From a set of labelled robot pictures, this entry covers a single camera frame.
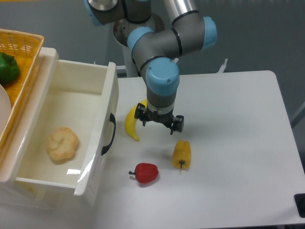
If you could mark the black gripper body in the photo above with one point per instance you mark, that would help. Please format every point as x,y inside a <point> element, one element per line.
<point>165,119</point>

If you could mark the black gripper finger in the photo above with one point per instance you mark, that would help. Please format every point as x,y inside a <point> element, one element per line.
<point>175,124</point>
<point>141,113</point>

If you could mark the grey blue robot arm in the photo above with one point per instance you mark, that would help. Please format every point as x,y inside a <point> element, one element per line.
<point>153,52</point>

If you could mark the white drawer cabinet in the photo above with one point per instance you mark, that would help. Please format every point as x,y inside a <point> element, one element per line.
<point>14,149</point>

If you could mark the yellow toy banana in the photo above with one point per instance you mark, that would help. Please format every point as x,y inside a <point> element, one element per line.
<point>130,123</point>

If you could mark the yellow toy bell pepper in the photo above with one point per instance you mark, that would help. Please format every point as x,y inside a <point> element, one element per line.
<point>181,158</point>

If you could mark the red toy bell pepper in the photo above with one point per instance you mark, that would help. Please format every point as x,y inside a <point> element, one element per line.
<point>145,173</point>

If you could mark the toy bread bun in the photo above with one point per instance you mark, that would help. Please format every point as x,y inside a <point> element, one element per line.
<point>61,145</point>

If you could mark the yellow woven basket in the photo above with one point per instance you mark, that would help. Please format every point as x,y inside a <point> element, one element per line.
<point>25,48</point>

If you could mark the white plate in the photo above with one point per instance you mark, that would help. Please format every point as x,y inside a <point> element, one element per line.
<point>5,108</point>

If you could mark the green toy bell pepper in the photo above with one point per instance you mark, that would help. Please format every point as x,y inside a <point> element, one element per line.
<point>9,69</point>

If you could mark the black corner object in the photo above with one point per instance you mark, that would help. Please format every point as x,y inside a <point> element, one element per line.
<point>300,204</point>

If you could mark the white table clamp bracket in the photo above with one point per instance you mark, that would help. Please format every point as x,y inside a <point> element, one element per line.
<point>223,66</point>

